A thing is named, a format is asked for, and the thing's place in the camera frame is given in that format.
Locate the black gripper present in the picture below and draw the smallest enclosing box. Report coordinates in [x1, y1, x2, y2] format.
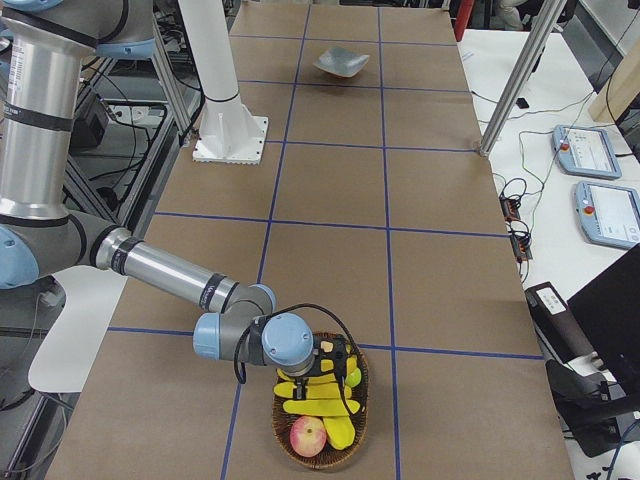
[294, 335, 352, 415]

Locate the yellow banana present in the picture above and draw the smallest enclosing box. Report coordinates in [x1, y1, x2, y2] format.
[323, 416, 355, 450]
[282, 398, 361, 417]
[273, 381, 340, 400]

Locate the wicker basket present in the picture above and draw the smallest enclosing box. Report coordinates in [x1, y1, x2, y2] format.
[272, 332, 369, 470]

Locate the grey square plate orange rim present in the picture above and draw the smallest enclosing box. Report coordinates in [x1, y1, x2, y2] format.
[313, 47, 370, 79]

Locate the green apple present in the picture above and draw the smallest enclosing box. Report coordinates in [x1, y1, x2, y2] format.
[345, 367, 362, 388]

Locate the red yellow apple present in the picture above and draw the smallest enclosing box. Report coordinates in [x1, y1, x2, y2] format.
[289, 416, 327, 458]

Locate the black box with label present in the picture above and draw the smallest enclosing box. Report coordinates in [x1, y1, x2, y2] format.
[525, 282, 600, 363]

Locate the black monitor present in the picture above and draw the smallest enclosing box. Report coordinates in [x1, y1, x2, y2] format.
[567, 240, 640, 386]

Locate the teach pendant near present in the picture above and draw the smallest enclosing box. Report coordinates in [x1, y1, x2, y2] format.
[574, 181, 639, 250]

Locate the teach pendant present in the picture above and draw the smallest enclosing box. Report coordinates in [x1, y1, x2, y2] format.
[574, 181, 639, 250]
[553, 125, 622, 180]

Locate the teach pendant far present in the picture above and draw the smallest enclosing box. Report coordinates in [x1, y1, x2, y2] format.
[553, 125, 622, 180]

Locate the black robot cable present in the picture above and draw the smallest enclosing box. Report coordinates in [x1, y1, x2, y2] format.
[234, 302, 361, 386]

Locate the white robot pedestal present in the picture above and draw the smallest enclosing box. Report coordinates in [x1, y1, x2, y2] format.
[179, 0, 269, 165]

